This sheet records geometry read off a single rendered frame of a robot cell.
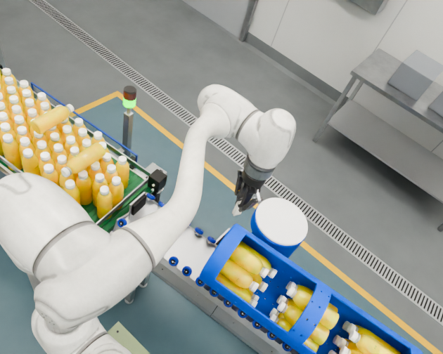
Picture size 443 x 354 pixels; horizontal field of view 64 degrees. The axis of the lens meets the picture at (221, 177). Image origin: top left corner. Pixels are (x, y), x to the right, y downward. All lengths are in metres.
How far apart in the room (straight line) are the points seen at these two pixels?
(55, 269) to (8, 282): 2.09
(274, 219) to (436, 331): 2.01
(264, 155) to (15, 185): 0.57
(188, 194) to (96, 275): 0.25
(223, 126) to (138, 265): 0.45
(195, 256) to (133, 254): 1.09
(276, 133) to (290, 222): 1.00
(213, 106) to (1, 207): 0.53
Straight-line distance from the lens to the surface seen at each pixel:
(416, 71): 3.55
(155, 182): 1.85
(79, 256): 0.64
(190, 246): 1.74
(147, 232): 0.67
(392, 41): 4.34
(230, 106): 0.95
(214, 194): 3.11
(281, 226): 1.82
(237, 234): 1.47
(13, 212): 0.71
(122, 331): 1.46
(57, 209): 0.69
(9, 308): 2.67
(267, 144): 0.92
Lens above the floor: 2.45
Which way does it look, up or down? 49 degrees down
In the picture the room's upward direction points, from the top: 22 degrees clockwise
